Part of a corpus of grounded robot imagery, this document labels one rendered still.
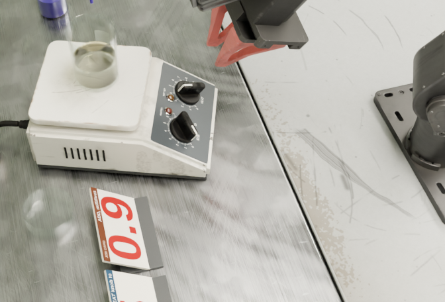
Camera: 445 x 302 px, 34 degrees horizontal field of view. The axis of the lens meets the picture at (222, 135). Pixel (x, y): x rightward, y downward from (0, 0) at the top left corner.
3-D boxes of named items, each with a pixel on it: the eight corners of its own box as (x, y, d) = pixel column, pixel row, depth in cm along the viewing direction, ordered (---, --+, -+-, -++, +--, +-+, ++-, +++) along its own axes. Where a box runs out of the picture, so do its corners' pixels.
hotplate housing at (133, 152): (217, 98, 92) (219, 53, 85) (208, 184, 83) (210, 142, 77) (40, 84, 92) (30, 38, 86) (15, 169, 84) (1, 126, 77)
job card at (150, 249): (147, 197, 82) (145, 176, 79) (163, 267, 77) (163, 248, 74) (92, 208, 81) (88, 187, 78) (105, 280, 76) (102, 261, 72)
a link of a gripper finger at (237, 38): (201, 83, 76) (251, 30, 70) (179, 27, 79) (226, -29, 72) (250, 82, 81) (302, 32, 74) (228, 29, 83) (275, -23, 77)
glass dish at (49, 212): (77, 195, 82) (74, 184, 80) (75, 238, 79) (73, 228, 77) (26, 199, 81) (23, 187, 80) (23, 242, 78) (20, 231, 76)
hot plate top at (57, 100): (153, 51, 85) (153, 46, 84) (139, 132, 78) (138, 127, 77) (50, 44, 85) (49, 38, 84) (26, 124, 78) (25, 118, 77)
